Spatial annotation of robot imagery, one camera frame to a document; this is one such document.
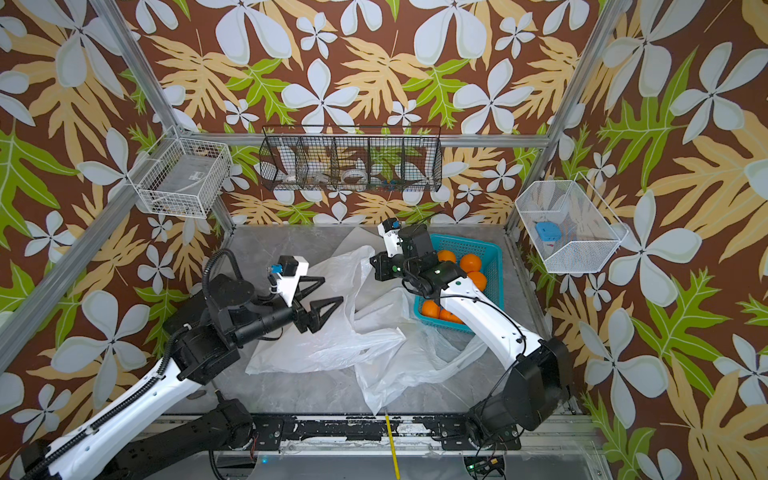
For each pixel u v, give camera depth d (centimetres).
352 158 97
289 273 52
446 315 89
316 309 54
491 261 102
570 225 84
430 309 91
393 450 73
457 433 73
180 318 90
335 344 73
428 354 82
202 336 48
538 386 41
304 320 56
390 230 69
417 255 59
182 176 87
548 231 84
